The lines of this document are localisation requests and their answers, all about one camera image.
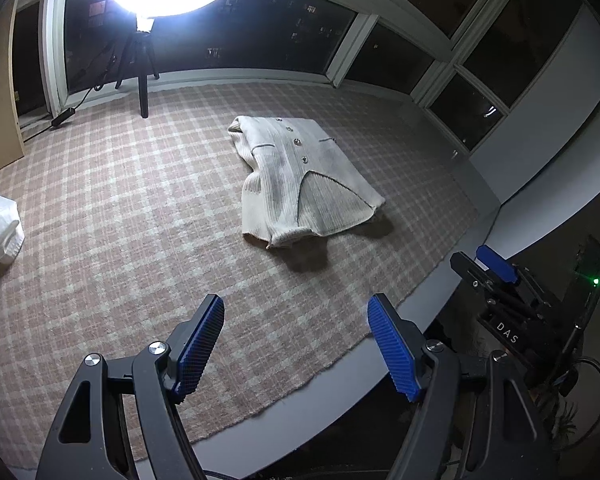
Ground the black power adapter with cable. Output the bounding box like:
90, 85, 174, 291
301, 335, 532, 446
22, 77, 106, 141

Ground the white cloth bundle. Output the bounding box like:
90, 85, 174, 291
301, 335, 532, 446
0, 172, 23, 276

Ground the white window frame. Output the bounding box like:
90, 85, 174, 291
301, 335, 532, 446
10, 0, 586, 151

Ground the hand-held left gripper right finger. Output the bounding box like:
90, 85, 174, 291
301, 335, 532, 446
367, 294, 561, 480

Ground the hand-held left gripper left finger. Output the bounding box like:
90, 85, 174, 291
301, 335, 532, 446
35, 294, 226, 480

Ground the pink plaid rug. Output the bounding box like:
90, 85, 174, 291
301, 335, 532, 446
0, 82, 501, 466

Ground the cream knit cardigan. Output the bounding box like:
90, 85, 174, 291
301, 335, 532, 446
227, 115, 387, 251

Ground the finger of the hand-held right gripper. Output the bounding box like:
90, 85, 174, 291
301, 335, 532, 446
450, 251, 511, 316
476, 244, 546, 311

